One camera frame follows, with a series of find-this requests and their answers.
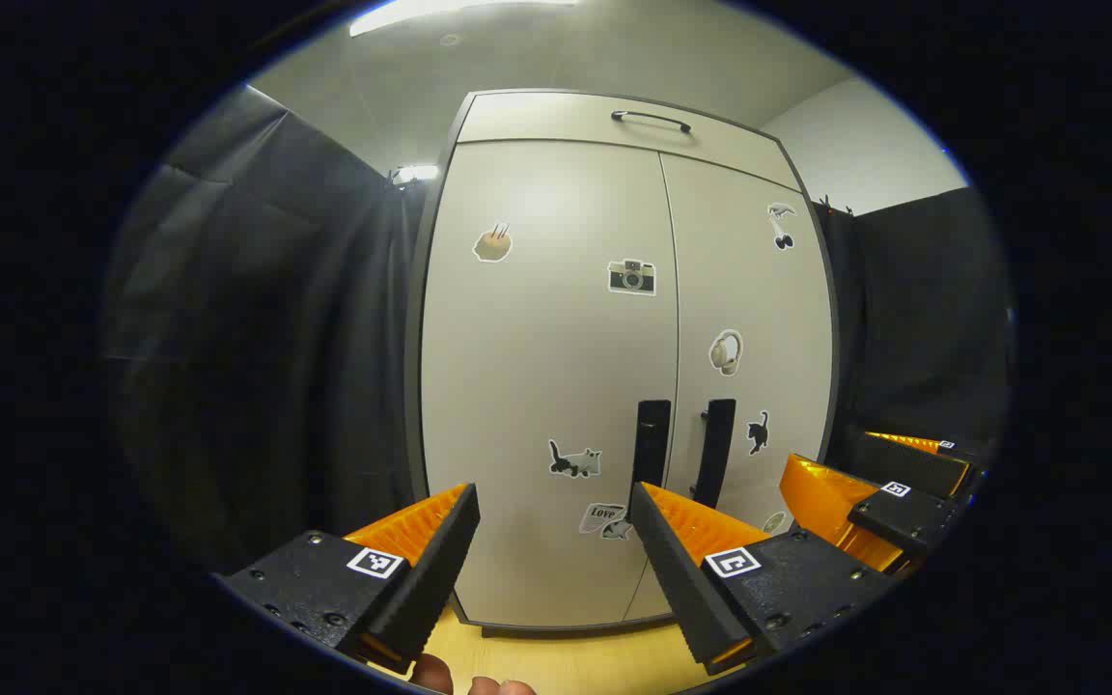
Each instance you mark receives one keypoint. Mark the small ceiling light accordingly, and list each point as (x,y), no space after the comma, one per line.
(416,174)

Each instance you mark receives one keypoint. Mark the black backdrop cloth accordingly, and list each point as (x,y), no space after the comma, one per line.
(266,338)
(923,319)

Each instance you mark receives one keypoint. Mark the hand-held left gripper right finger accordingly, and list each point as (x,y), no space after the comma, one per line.
(681,589)

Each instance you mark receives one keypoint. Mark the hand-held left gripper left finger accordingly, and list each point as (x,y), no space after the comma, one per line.
(440,560)

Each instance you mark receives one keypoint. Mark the long ceiling light panel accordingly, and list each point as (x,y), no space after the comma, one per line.
(440,12)

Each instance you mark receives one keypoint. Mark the white cabinet drawer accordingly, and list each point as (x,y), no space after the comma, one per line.
(556,121)

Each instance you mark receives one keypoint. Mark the white shoe cabinet door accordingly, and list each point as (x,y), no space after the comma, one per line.
(537,386)
(759,290)

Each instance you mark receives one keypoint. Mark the white double-door shoe cabinet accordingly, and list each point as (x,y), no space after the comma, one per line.
(412,386)

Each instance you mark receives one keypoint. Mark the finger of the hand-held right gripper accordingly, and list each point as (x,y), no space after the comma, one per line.
(903,463)
(903,516)

